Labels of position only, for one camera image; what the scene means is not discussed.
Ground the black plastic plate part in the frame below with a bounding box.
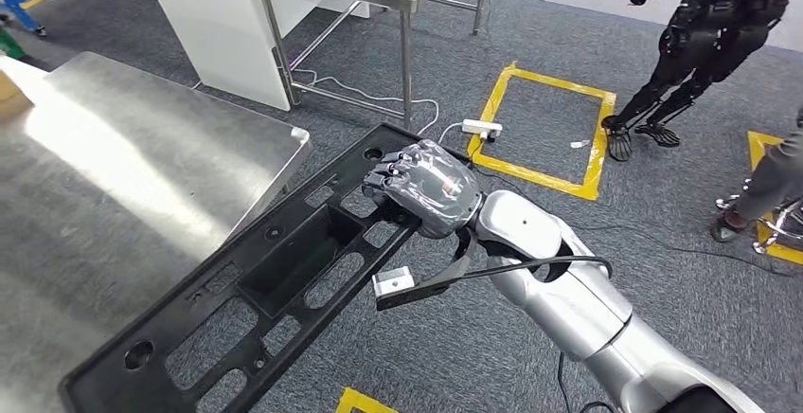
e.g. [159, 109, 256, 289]
[58, 122, 470, 413]

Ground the thin black floor cable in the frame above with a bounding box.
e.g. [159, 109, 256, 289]
[469, 134, 803, 279]

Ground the yellow floor tape square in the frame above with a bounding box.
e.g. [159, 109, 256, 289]
[334, 387, 401, 413]
[466, 62, 618, 203]
[745, 130, 803, 267]

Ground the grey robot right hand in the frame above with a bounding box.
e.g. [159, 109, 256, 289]
[362, 140, 484, 240]

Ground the steel workbench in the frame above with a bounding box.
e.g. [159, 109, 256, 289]
[0, 50, 313, 413]

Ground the white power cable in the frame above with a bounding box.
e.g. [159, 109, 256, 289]
[291, 69, 470, 145]

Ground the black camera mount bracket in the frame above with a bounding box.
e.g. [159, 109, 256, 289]
[375, 227, 482, 313]

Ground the white power strip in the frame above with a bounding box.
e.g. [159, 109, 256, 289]
[461, 117, 505, 143]

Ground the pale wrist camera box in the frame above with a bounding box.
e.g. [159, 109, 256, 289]
[371, 265, 416, 299]

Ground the black humanoid robot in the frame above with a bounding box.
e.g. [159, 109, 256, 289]
[600, 0, 803, 164]

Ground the black chrome stool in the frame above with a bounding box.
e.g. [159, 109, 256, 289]
[715, 177, 803, 257]

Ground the green plastic crate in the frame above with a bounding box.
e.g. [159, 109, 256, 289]
[0, 27, 27, 61]

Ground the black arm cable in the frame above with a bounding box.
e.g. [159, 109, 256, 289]
[457, 254, 616, 413]

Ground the white desk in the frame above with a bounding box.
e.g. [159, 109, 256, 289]
[134, 0, 372, 114]

